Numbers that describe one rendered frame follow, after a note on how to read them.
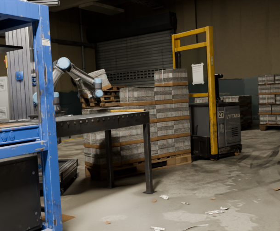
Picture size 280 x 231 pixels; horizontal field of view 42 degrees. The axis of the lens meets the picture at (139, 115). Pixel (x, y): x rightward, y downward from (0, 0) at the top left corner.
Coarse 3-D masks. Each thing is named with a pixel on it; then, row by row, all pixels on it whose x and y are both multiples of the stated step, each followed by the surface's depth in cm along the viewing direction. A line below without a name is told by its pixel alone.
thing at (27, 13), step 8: (0, 0) 204; (8, 0) 208; (16, 0) 212; (0, 8) 204; (8, 8) 208; (16, 8) 212; (24, 8) 216; (32, 8) 221; (0, 16) 217; (8, 16) 212; (16, 16) 213; (24, 16) 216; (32, 16) 221; (0, 24) 250; (8, 24) 244; (16, 24) 239; (24, 24) 235; (0, 32) 257
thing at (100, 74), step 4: (96, 72) 398; (100, 72) 399; (104, 72) 401; (92, 76) 396; (96, 76) 402; (100, 76) 400; (104, 76) 402; (80, 80) 399; (104, 80) 402; (84, 84) 394; (88, 84) 397; (104, 84) 401; (84, 88) 394; (88, 88) 396; (92, 88) 397; (108, 88) 403; (84, 92) 403; (88, 92) 395
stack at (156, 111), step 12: (96, 108) 443; (108, 108) 422; (120, 108) 431; (132, 108) 442; (144, 108) 453; (156, 108) 465; (168, 108) 477; (96, 132) 417; (120, 132) 431; (132, 132) 441; (156, 132) 464; (168, 132) 477; (96, 144) 419; (132, 144) 442; (156, 144) 465; (168, 144) 476; (96, 156) 421; (120, 156) 432; (132, 156) 442; (144, 156) 454; (168, 156) 483; (96, 168) 423; (120, 168) 432; (132, 168) 459; (144, 168) 453; (156, 168) 465
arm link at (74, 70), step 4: (72, 64) 375; (72, 68) 373; (76, 68) 375; (72, 72) 375; (76, 72) 374; (80, 72) 375; (84, 72) 377; (80, 76) 376; (84, 76) 375; (88, 76) 377; (84, 80) 379; (88, 80) 376; (92, 80) 377; (92, 84) 379
